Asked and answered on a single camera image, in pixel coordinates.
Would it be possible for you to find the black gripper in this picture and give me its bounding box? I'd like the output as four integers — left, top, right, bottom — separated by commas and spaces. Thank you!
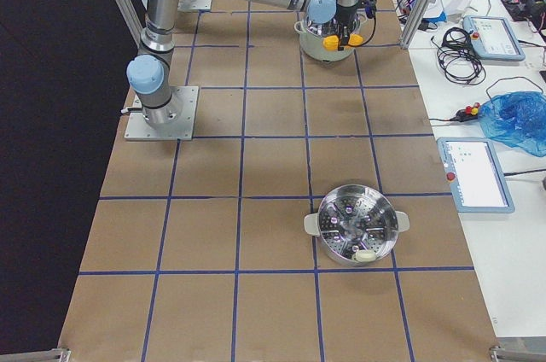
334, 0, 376, 49

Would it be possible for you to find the yellow corn cob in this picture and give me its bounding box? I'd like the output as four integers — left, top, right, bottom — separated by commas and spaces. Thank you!
322, 33, 364, 51

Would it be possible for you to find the white cooking pot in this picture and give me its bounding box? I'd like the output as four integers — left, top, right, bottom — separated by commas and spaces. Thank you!
294, 10, 365, 62

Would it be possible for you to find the white paper box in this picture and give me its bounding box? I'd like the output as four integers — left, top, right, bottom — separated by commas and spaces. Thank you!
442, 0, 472, 16

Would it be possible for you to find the emergency stop button box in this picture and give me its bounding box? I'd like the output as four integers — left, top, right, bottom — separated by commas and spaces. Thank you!
453, 106, 479, 122

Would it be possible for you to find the far teach pendant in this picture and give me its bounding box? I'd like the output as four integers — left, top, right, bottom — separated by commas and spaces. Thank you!
462, 15, 526, 61

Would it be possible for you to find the teach pendant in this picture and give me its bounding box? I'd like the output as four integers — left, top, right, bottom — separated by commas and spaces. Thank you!
462, 15, 526, 61
437, 137, 515, 213

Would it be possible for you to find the near teach pendant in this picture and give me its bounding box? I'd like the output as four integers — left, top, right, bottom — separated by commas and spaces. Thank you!
437, 137, 515, 213

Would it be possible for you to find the steel steamer basket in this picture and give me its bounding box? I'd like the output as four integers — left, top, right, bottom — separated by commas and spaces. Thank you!
304, 184, 410, 267

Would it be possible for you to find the blue plastic bag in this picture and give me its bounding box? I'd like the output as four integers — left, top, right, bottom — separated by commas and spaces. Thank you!
479, 91, 545, 157

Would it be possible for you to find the black coiled cable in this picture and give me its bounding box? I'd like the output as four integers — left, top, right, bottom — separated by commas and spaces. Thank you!
431, 26, 486, 84

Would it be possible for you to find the right corner bracket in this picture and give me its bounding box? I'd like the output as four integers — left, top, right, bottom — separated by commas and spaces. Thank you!
489, 347, 546, 362

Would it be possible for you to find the corner bracket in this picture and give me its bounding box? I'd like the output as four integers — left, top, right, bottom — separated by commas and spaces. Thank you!
489, 347, 546, 362
0, 348, 72, 362

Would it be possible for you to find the left corner bracket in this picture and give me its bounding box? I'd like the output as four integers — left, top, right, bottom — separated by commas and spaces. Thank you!
0, 348, 72, 362

